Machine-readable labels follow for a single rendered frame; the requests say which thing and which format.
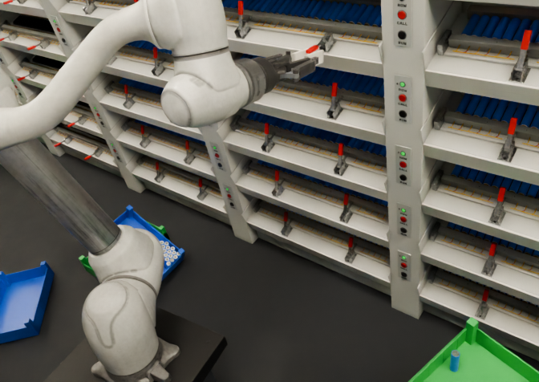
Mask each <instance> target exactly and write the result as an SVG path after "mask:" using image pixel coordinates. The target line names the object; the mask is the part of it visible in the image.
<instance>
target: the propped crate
mask: <svg viewBox="0 0 539 382"><path fill-rule="evenodd" d="M114 223H115V224H117V225H126V226H131V227H132V228H134V229H143V230H147V231H149V232H151V233H152V234H154V235H155V236H156V237H157V238H158V240H159V241H164V242H168V243H169V246H170V248H171V247H172V246H174V247H175V251H176V252H178V253H179V254H180V257H179V258H178V259H177V260H176V261H175V262H174V263H173V264H172V265H171V266H170V267H169V268H168V269H167V270H166V268H165V267H164V272H163V277H162V281H163V280H164V279H165V278H166V277H167V276H168V275H169V274H170V273H171V272H172V271H173V270H174V269H175V268H176V267H177V266H178V265H179V264H180V263H181V262H182V261H183V260H184V250H183V249H182V248H180V249H179V248H178V247H177V246H175V245H174V244H173V243H172V242H170V241H169V240H168V239H167V238H166V237H165V236H164V235H163V234H161V233H160V232H159V231H158V230H156V229H155V228H154V227H153V226H151V225H150V224H149V223H148V222H146V221H145V220H144V219H143V218H142V217H141V216H140V215H139V214H137V213H136V212H135V211H134V210H133V207H132V206H130V205H129V206H127V207H126V211H125V212H124V213H122V214H121V215H120V216H119V217H118V218H117V219H115V220H114Z"/></svg>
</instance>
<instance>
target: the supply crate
mask: <svg viewBox="0 0 539 382"><path fill-rule="evenodd" d="M478 324H479V322H478V321H477V320H475V319H474V318H473V317H471V318H470V319H469V320H468V321H467V322H466V328H464V329H463V330H462V331H461V332H460V333H459V334H458V335H457V336H456V337H455V338H454V339H453V340H452V341H451V342H449V343H448V344H447V345H446V346H445V347H444V348H443V349H442V350H441V351H440V352H439V353H438V354H437V355H436V356H434V357H433V358H432V359H431V360H430V361H429V362H428V363H427V364H426V365H425V366H424V367H423V368H422V369H421V370H420V371H418V372H417V373H416V374H415V375H414V376H413V377H412V378H411V379H410V380H409V381H408V382H539V371H538V370H536V369H535V368H533V367H532V366H530V365H529V364H527V363H526V362H525V361H524V360H522V359H521V358H519V357H518V356H516V355H515V354H513V353H512V352H511V351H510V350H508V349H507V348H505V347H504V346H502V345H501V344H499V343H498V342H497V341H496V340H494V339H493V338H491V337H490V336H488V335H487V334H485V333H484V332H483V331H482V330H480V329H479V328H478ZM453 350H457V351H458V352H459V353H460V361H459V367H458V371H457V372H452V371H451V370H450V361H451V353H452V351H453Z"/></svg>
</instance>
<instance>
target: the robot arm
mask: <svg viewBox="0 0 539 382"><path fill-rule="evenodd" d="M139 40H144V41H149V42H150V43H153V44H154V45H155V46H157V47H158V48H159V49H167V50H171V51H172V56H173V60H174V76H173V77H172V78H171V79H170V80H169V81H168V83H167V84H166V86H165V88H164V90H163V91H162V93H161V97H160V102H161V107H162V109H163V111H164V114H165V115H166V116H167V118H168V119H169V120H170V121H171V122H172V123H173V124H175V125H176V126H178V127H183V128H200V127H204V126H208V125H210V124H215V123H217V122H220V121H222V120H225V119H227V118H229V117H230V116H232V115H233V114H235V113H236V112H237V111H238V110H239V109H240V108H243V107H246V106H247V105H249V104H252V103H254V102H256V101H258V100H259V99H260V98H261V97H262V96H263V95H264V94H266V93H268V92H270V91H272V90H273V89H274V86H275V85H276V83H279V82H281V81H284V80H285V79H288V78H291V80H293V82H295V83H296V82H298V81H299V80H300V79H301V78H303V77H305V76H307V75H309V74H310V73H312V72H314V71H315V67H316V65H319V64H320V63H323V54H324V50H320V51H316V52H313V53H311V54H307V53H306V50H307V49H308V48H309V47H308V48H306V49H304V50H301V51H297V52H294V53H292V54H291V52H290V51H286V54H285V55H283V56H282V54H278V55H272V56H270V57H266V58H262V57H257V58H254V59H247V58H243V59H238V60H235V61H233V59H232V57H231V54H230V51H229V44H228V38H227V25H226V19H225V12H224V7H223V4H222V1H221V0H139V1H138V2H137V3H135V4H133V5H130V6H127V7H125V8H123V9H121V10H118V11H116V12H115V13H113V14H111V15H109V16H108V17H106V18H105V19H104V20H103V21H101V22H100V23H99V24H98V25H97V26H96V27H95V28H94V29H93V30H92V31H91V32H90V33H89V35H88V36H87V37H86V38H85V39H84V40H83V41H82V42H81V44H80V45H79V46H78V48H77V49H76V50H75V52H74V53H73V54H72V55H71V57H70V58H69V59H68V60H67V61H66V62H65V64H64V65H63V66H62V67H61V69H60V70H59V71H58V73H57V74H56V75H55V77H54V78H53V79H52V80H51V81H50V82H49V83H48V85H47V86H46V87H45V89H44V90H43V91H42V92H41V93H40V94H39V95H38V96H37V97H36V98H35V99H34V100H32V101H31V102H29V103H28V104H25V105H23V106H20V104H19V102H18V100H17V97H16V95H15V89H14V85H13V83H12V81H11V79H10V77H9V76H8V74H7V73H5V72H4V70H3V69H1V68H0V164H1V165H2V166H3V167H4V168H5V169H6V170H7V171H8V172H9V173H10V174H11V175H12V176H13V177H14V178H15V179H16V180H17V181H18V182H19V183H20V184H21V185H22V186H23V187H24V188H25V189H26V190H27V191H28V192H29V193H30V194H31V195H32V196H33V197H34V198H35V199H36V200H37V201H38V202H39V203H40V204H41V205H42V206H43V207H44V208H45V209H47V210H48V211H49V212H50V213H51V214H52V215H53V216H54V217H55V218H56V219H57V220H58V221H59V222H60V223H61V224H62V225H63V226H64V227H65V228H66V229H67V230H68V231H69V232H70V233H71V234H72V235H73V236H74V237H75V238H76V239H77V240H78V241H79V242H80V243H81V244H82V245H83V246H84V247H85V248H86V249H87V250H88V251H89V254H88V262H89V264H90V266H91V268H92V269H93V271H94V272H95V275H96V277H97V279H98V280H99V283H100V285H98V286H97V287H96V288H95V289H93V290H92V291H91V293H90V294H89V295H88V296H87V298H86V300H85V303H84V305H83V311H82V324H83V330H84V333H85V336H86V337H87V340H88V343H89V344H90V346H91V348H92V350H93V352H94V353H95V355H96V356H97V358H98V359H99V362H97V363H96V364H94V365H93V366H92V368H91V372H92V374H93V375H94V376H98V377H101V378H103V379H104V380H106V381H107V382H153V381H154V380H155V381H157V382H170V381H171V379H172V377H171V375H170V374H169V373H168V372H167V371H166V370H165V368H166V367H167V365H168V364H169V363H170V362H171V361H172V360H174V359H175V358H176V357H177V356H178V355H179V354H180V349H179V347H178V346H177V345H174V344H170V343H167V342H166V341H164V340H162V339H161V338H160V337H158V336H157V334H156V329H155V326H156V299H157V295H158V294H159V291H160V285H161V281H162V277H163V272H164V251H163V248H162V245H161V244H160V241H159V240H158V238H157V237H156V236H155V235H154V234H152V233H151V232H149V231H147V230H143V229H134V228H132V227H131V226H126V225H117V224H115V223H114V222H113V220H112V219H111V218H110V217H109V216H108V215H107V214H106V213H105V212H104V211H103V209H102V208H101V207H100V206H99V205H98V204H97V203H96V202H95V201H94V200H93V198H92V197H91V196H90V195H89V194H88V193H87V192H86V191H85V190H84V189H83V187H82V186H81V185H80V184H79V183H78V182H77V181H76V180H75V179H74V177H73V176H72V175H71V174H70V173H69V172H68V171H67V170H66V169H65V168H64V167H63V166H62V165H61V164H60V163H59V162H58V161H57V160H56V159H55V157H54V156H53V155H52V154H51V153H50V152H49V151H48V150H47V149H46V148H45V146H44V145H43V144H42V143H41V142H40V141H39V140H38V139H37V138H38V137H40V136H42V135H44V134H46V133H47V132H49V131H50V130H52V129H53V128H55V127H56V126H57V125H58V124H59V123H61V122H62V121H63V120H64V118H65V117H66V116H67V115H68V114H69V113H70V112H71V110H72V109H73V108H74V106H75V105H76V104H77V103H78V102H79V100H80V99H81V98H82V96H83V95H84V93H85V92H86V91H87V89H88V88H89V87H90V86H91V84H92V83H93V82H94V80H95V79H96V78H97V76H98V75H99V73H100V72H101V71H102V70H103V69H104V67H105V66H106V65H107V63H108V62H109V60H110V59H111V58H112V56H113V55H114V54H115V53H116V52H117V51H118V50H119V49H120V48H121V47H123V46H124V45H126V44H128V43H130V42H134V41H139Z"/></svg>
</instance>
